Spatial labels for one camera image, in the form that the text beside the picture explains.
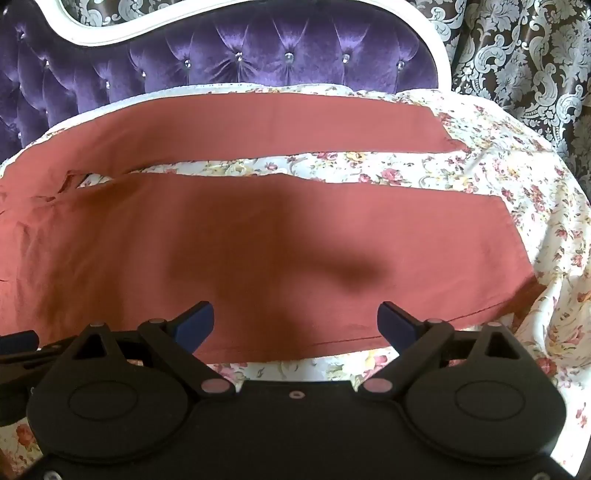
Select purple tufted velvet sofa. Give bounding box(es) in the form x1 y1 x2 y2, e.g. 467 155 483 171
0 0 451 162

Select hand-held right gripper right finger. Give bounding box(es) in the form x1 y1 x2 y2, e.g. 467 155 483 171
358 301 540 399

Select brown damask curtain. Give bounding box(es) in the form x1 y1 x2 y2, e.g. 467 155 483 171
62 0 591 181

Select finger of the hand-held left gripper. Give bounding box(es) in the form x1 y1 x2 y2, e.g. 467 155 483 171
0 329 77 372

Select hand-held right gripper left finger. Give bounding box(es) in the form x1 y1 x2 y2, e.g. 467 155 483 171
55 301 234 399

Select rust red pants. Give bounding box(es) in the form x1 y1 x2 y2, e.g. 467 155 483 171
0 91 548 365

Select floral bedsheet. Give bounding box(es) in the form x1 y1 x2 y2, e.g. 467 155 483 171
0 83 591 476

